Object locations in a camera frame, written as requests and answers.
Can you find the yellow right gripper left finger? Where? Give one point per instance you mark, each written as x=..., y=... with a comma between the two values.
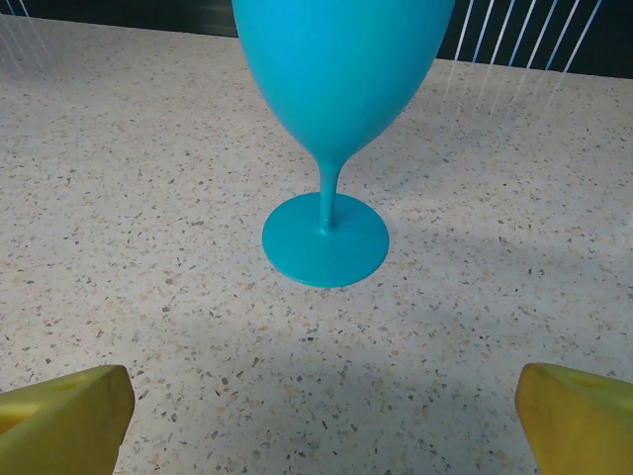
x=64, y=425

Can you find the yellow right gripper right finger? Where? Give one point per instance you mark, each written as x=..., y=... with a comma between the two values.
x=578, y=425

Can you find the blue plastic goblet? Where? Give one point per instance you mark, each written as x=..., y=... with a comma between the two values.
x=336, y=74

